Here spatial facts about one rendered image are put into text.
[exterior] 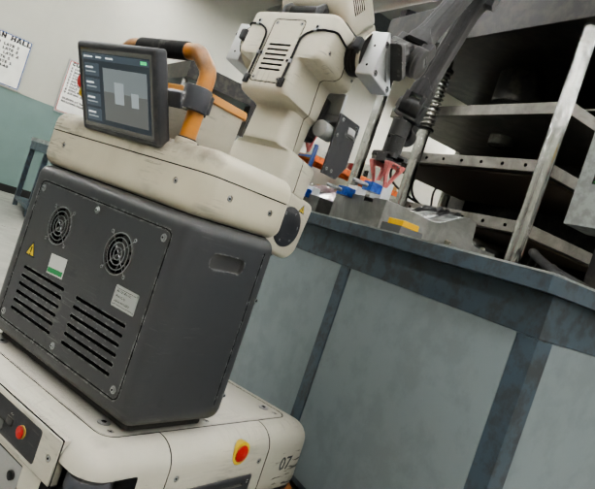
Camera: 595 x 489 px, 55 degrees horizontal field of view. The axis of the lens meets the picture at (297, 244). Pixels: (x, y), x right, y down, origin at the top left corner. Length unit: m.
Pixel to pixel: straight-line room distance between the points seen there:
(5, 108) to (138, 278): 7.56
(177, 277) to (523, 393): 0.70
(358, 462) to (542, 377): 0.51
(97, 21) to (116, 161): 7.70
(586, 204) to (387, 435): 1.25
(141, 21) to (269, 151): 7.66
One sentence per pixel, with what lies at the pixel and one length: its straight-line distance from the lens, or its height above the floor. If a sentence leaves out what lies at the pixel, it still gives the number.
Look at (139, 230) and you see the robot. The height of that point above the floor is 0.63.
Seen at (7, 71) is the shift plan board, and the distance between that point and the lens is 8.56.
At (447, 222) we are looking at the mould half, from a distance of 1.81.
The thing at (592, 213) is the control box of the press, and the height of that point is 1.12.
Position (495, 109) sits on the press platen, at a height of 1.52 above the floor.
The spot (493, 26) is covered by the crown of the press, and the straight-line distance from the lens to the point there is 2.78.
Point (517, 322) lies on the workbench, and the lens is 1.24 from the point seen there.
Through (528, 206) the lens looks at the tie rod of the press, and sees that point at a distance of 2.29.
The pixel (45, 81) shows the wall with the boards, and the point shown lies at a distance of 8.64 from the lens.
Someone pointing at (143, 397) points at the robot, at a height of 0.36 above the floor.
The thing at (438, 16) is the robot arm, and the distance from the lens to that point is 1.63.
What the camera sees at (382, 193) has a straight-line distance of 1.70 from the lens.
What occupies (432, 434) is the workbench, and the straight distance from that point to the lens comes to 1.35.
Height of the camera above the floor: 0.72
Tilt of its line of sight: 1 degrees down
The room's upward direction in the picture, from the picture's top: 19 degrees clockwise
